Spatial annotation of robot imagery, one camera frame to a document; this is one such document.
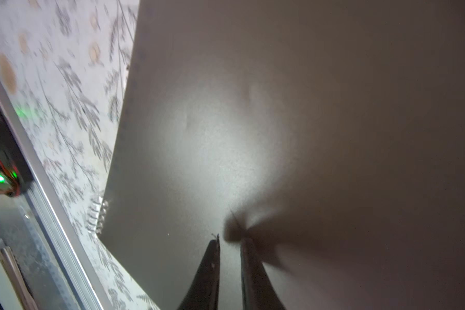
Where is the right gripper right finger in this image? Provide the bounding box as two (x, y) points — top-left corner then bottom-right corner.
(240, 237), (285, 310)

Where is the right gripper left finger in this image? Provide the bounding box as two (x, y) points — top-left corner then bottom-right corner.
(178, 235), (220, 310)

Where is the dark brown spiral notebook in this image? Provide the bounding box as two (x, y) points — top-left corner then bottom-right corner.
(98, 1), (465, 309)

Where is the aluminium frame rail base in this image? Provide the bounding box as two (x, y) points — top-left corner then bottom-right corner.
(0, 82), (113, 309)

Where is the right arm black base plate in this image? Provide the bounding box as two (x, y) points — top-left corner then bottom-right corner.
(0, 109), (34, 197)

